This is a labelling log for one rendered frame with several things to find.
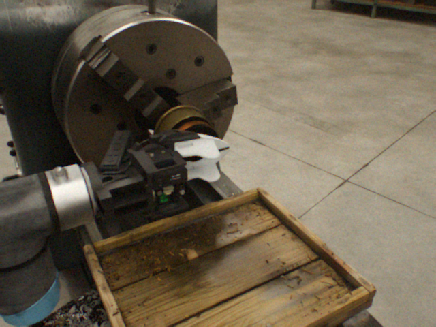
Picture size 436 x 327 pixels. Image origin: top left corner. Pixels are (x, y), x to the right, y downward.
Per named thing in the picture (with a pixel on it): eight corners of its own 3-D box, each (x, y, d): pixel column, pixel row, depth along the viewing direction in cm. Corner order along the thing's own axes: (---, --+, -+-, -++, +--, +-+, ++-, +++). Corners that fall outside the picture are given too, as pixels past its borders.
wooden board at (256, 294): (86, 263, 70) (82, 245, 68) (259, 201, 85) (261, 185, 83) (148, 432, 47) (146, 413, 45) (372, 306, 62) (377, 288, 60)
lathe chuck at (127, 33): (63, 180, 78) (43, 5, 63) (207, 154, 93) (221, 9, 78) (73, 205, 71) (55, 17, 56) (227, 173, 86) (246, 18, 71)
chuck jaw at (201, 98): (166, 88, 73) (223, 67, 77) (172, 112, 76) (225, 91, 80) (193, 110, 65) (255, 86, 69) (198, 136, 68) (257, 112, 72)
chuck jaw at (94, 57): (132, 105, 71) (79, 60, 64) (151, 85, 71) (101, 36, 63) (156, 131, 63) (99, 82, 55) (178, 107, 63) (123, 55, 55)
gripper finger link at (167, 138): (201, 157, 59) (145, 172, 55) (196, 151, 60) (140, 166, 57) (201, 128, 56) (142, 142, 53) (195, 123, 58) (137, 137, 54)
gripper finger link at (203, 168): (244, 178, 59) (187, 197, 55) (224, 160, 64) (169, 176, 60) (244, 161, 58) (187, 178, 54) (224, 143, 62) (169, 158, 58)
